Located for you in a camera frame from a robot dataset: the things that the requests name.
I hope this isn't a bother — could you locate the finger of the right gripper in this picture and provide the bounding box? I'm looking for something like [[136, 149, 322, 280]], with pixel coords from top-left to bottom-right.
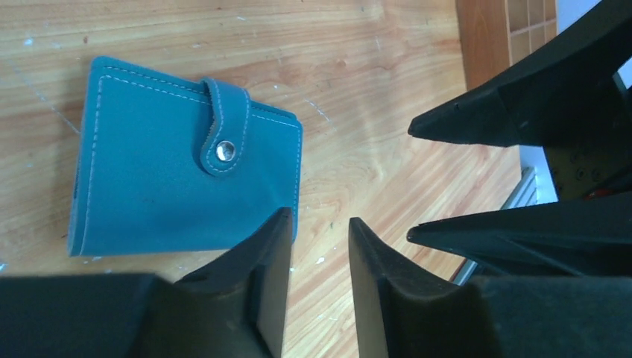
[[408, 1, 631, 147], [407, 192, 631, 277]]

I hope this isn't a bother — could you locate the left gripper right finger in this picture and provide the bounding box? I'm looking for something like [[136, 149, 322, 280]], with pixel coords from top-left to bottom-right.
[[349, 218, 631, 357]]

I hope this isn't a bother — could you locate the wooden compartment organizer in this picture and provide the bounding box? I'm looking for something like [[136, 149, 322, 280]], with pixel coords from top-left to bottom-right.
[[455, 0, 557, 90]]

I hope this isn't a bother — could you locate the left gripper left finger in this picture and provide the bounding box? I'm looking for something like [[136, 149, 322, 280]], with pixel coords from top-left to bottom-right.
[[1, 207, 293, 357]]

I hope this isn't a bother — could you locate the blue card holder wallet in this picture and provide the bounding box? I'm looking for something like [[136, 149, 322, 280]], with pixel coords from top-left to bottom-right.
[[68, 56, 303, 257]]

